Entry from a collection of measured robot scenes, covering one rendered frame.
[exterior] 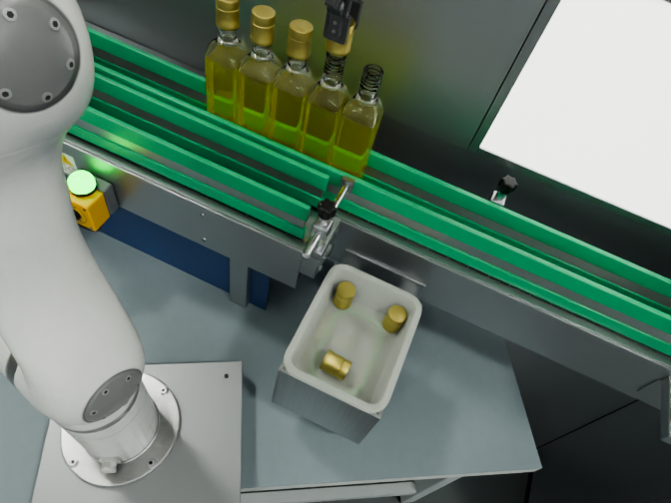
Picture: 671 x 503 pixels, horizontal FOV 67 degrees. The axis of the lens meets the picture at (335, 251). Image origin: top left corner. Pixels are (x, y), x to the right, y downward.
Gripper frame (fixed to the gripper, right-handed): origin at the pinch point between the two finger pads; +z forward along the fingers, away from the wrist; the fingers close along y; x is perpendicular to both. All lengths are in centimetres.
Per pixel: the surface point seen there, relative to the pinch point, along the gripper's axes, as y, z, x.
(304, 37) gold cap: 1.2, 4.0, -4.6
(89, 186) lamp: 19, 35, -33
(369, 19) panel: -12.1, 5.7, 0.7
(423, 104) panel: -12.1, 16.1, 13.4
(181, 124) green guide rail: 6.3, 25.4, -22.7
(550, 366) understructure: -15, 78, 70
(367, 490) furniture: 24, 116, 42
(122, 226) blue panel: 14, 55, -35
